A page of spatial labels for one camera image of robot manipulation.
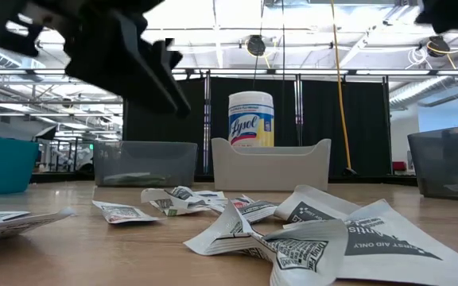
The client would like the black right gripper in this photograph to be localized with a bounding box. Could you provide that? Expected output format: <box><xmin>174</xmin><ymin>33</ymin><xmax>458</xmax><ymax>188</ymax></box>
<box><xmin>413</xmin><ymin>0</ymin><xmax>458</xmax><ymax>35</ymax></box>

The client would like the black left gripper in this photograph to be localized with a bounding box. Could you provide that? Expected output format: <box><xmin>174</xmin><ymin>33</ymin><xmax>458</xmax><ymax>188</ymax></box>
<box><xmin>0</xmin><ymin>0</ymin><xmax>179</xmax><ymax>115</ymax></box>

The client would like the green striped bandage wrapper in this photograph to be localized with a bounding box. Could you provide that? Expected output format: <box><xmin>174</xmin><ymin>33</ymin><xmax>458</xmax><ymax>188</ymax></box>
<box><xmin>103</xmin><ymin>171</ymin><xmax>173</xmax><ymax>187</ymax></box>

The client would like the white first aid packet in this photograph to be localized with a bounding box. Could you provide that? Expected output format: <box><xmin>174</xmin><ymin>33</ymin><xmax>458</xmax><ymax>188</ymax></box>
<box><xmin>173</xmin><ymin>185</ymin><xmax>228</xmax><ymax>212</ymax></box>
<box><xmin>140</xmin><ymin>186</ymin><xmax>200</xmax><ymax>218</ymax></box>
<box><xmin>0</xmin><ymin>207</ymin><xmax>76</xmax><ymax>252</ymax></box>

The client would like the white packet black triangle print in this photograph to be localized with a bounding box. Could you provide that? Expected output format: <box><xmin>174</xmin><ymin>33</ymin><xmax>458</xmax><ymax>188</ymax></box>
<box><xmin>338</xmin><ymin>198</ymin><xmax>458</xmax><ymax>286</ymax></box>
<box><xmin>274</xmin><ymin>184</ymin><xmax>361</xmax><ymax>226</ymax></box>

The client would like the black curtain backdrop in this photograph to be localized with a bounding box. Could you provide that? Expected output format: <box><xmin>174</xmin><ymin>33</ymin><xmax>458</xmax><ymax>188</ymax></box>
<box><xmin>122</xmin><ymin>75</ymin><xmax>393</xmax><ymax>178</ymax></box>

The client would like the silver backdrop pole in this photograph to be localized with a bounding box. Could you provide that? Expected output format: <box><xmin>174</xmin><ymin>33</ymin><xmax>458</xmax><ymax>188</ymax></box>
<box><xmin>294</xmin><ymin>74</ymin><xmax>304</xmax><ymax>147</ymax></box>
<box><xmin>202</xmin><ymin>73</ymin><xmax>212</xmax><ymax>176</ymax></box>

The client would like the black angled monitor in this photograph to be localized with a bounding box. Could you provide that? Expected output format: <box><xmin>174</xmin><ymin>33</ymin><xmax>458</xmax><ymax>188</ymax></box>
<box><xmin>33</xmin><ymin>125</ymin><xmax>58</xmax><ymax>141</ymax></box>

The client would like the dark grey plastic bin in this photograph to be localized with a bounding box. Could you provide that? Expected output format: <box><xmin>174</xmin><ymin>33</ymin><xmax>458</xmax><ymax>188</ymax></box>
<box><xmin>406</xmin><ymin>123</ymin><xmax>458</xmax><ymax>203</ymax></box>
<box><xmin>92</xmin><ymin>141</ymin><xmax>199</xmax><ymax>188</ymax></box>

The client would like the Lysol wipes canister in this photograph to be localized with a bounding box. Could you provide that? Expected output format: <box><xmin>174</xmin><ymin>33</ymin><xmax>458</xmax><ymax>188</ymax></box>
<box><xmin>227</xmin><ymin>91</ymin><xmax>275</xmax><ymax>149</ymax></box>

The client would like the background robot station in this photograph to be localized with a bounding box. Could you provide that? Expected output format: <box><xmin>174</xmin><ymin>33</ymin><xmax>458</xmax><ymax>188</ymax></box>
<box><xmin>40</xmin><ymin>137</ymin><xmax>95</xmax><ymax>174</ymax></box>

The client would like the light grey plastic bin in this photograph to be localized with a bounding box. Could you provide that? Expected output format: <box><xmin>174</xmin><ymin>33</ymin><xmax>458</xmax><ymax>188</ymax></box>
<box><xmin>211</xmin><ymin>137</ymin><xmax>332</xmax><ymax>192</ymax></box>

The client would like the teal plastic bin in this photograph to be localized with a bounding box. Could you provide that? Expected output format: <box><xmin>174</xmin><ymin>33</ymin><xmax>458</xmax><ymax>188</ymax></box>
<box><xmin>0</xmin><ymin>133</ymin><xmax>40</xmax><ymax>197</ymax></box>

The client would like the white drug facts packet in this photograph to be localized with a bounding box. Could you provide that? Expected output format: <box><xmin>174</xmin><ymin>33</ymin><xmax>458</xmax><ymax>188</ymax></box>
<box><xmin>184</xmin><ymin>199</ymin><xmax>349</xmax><ymax>286</ymax></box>

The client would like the black hanging cable reel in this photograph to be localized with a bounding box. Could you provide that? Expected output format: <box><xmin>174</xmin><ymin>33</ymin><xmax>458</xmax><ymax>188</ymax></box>
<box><xmin>246</xmin><ymin>34</ymin><xmax>267</xmax><ymax>57</ymax></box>
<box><xmin>426</xmin><ymin>35</ymin><xmax>451</xmax><ymax>59</ymax></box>

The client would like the white coiled ceiling cable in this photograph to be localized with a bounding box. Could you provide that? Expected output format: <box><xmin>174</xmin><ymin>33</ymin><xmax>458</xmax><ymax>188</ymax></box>
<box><xmin>406</xmin><ymin>47</ymin><xmax>429</xmax><ymax>71</ymax></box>

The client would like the black aluminium table frame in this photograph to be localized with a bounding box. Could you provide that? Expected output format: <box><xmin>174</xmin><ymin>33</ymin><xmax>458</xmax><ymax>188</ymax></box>
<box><xmin>29</xmin><ymin>170</ymin><xmax>419</xmax><ymax>186</ymax></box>

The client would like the yellow hanging cable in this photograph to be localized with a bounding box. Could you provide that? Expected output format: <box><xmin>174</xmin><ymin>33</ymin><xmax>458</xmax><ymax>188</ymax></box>
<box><xmin>330</xmin><ymin>0</ymin><xmax>353</xmax><ymax>172</ymax></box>

